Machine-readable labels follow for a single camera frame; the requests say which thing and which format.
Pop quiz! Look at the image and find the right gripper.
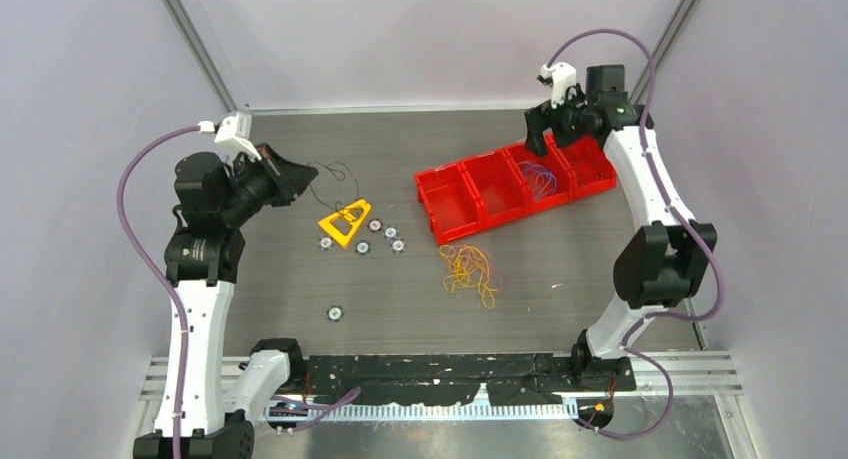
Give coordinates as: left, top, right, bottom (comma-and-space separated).
523, 84, 594, 159

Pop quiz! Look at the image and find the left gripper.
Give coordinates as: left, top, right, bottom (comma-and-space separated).
221, 142, 319, 225

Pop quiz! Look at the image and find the yellow cable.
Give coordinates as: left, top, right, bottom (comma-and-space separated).
437, 245, 499, 312

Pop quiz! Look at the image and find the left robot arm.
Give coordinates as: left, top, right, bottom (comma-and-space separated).
132, 144, 319, 458

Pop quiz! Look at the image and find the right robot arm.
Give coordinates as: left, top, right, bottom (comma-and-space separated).
524, 62, 718, 390

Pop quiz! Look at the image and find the poker chip left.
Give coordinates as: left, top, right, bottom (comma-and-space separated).
319, 237, 334, 250

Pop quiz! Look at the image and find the poker chip brown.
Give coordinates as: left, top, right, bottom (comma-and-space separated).
368, 219, 383, 232

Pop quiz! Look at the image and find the red compartment bin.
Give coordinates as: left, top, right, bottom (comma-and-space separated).
414, 132, 617, 245

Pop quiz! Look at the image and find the poker chip blue upper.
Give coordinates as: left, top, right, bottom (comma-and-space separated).
383, 226, 398, 240

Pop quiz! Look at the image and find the poker chip blue right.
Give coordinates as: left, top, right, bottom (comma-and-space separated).
391, 239, 406, 253

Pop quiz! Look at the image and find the yellow triangle frame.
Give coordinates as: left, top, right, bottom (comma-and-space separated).
318, 199, 372, 248

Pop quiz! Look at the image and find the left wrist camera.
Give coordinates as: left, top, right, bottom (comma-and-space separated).
197, 111, 262, 162

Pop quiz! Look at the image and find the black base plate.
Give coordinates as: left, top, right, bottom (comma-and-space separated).
284, 353, 636, 406

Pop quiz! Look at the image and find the white slotted cable duct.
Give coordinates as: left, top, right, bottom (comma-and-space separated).
265, 399, 579, 425

